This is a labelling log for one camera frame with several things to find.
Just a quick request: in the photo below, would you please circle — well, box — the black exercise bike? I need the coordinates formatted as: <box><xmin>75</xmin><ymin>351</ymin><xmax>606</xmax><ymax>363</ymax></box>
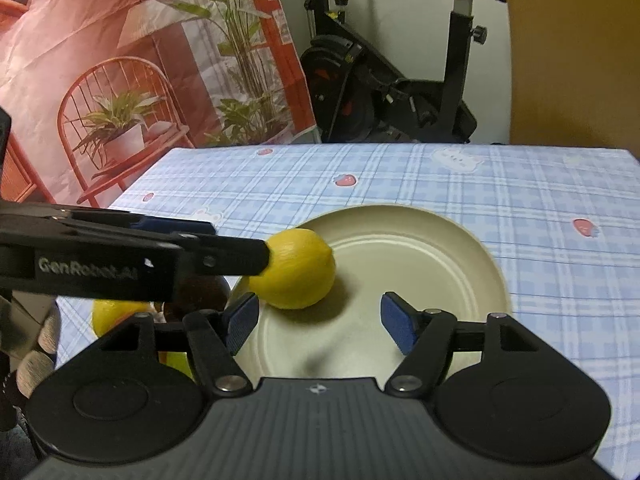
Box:
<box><xmin>267</xmin><ymin>0</ymin><xmax>506</xmax><ymax>145</ymax></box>

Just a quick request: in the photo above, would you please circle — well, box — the cream round plate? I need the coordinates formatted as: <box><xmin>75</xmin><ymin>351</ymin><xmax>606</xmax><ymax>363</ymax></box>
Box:
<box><xmin>231</xmin><ymin>205</ymin><xmax>512</xmax><ymax>392</ymax></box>

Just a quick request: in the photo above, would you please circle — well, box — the blue plaid tablecloth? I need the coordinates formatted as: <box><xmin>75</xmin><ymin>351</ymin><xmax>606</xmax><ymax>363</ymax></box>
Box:
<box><xmin>55</xmin><ymin>142</ymin><xmax>640</xmax><ymax>480</ymax></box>

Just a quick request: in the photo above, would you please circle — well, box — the brown fruit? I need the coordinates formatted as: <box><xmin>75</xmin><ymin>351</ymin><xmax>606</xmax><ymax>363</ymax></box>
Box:
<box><xmin>162</xmin><ymin>275</ymin><xmax>232</xmax><ymax>322</ymax></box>

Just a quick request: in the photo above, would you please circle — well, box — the orange wooden door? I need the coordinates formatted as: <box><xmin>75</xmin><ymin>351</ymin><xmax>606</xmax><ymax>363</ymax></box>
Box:
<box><xmin>500</xmin><ymin>0</ymin><xmax>640</xmax><ymax>158</ymax></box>

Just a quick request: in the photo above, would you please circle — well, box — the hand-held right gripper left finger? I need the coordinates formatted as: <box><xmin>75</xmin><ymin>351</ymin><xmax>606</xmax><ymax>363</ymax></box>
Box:
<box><xmin>101</xmin><ymin>291</ymin><xmax>261</xmax><ymax>397</ymax></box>

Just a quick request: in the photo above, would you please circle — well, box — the printed backdrop cloth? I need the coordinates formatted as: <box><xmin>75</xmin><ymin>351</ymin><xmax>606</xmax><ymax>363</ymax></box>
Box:
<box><xmin>0</xmin><ymin>0</ymin><xmax>321</xmax><ymax>208</ymax></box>

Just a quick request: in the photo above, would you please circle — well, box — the person's left hand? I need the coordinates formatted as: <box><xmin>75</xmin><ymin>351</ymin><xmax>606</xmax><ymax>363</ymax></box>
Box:
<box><xmin>0</xmin><ymin>294</ymin><xmax>62</xmax><ymax>402</ymax></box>

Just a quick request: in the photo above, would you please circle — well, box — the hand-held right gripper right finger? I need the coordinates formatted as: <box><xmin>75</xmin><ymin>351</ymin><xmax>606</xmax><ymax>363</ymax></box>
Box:
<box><xmin>379</xmin><ymin>290</ymin><xmax>549</xmax><ymax>397</ymax></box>

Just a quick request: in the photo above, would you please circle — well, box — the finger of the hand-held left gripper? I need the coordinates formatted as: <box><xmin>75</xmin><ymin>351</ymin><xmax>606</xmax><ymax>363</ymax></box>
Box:
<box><xmin>131</xmin><ymin>214</ymin><xmax>218</xmax><ymax>238</ymax></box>
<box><xmin>172</xmin><ymin>232</ymin><xmax>272</xmax><ymax>281</ymax></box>

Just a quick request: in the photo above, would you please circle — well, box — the yellow lemon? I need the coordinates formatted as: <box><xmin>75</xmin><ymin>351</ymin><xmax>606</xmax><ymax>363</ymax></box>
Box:
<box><xmin>92</xmin><ymin>299</ymin><xmax>157</xmax><ymax>341</ymax></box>
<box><xmin>248</xmin><ymin>228</ymin><xmax>337</xmax><ymax>310</ymax></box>

